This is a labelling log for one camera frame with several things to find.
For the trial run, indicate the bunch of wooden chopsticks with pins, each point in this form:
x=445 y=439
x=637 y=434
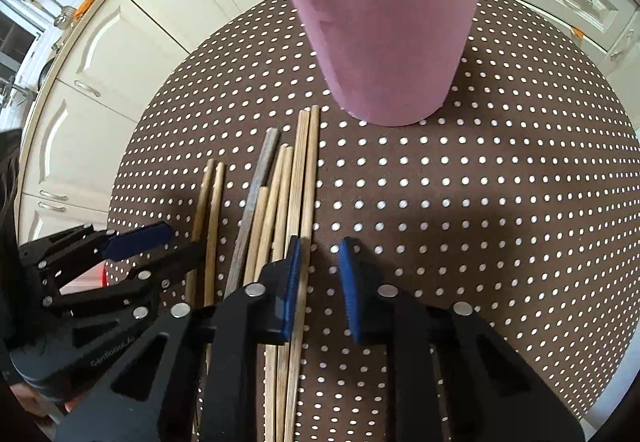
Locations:
x=301 y=172

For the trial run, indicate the pink cup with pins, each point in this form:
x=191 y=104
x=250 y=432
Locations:
x=385 y=22

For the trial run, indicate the brown polka dot tablecloth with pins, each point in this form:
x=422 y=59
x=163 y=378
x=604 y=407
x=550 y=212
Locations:
x=450 y=222

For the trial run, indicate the cream kitchen cabinets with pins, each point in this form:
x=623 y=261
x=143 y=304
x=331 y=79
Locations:
x=150 y=22

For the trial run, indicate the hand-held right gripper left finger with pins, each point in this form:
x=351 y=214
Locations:
x=291 y=289

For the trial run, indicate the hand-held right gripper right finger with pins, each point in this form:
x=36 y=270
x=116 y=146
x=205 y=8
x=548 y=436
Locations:
x=351 y=292

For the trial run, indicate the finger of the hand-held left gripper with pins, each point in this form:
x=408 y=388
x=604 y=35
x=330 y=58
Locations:
x=137 y=242
x=150 y=279

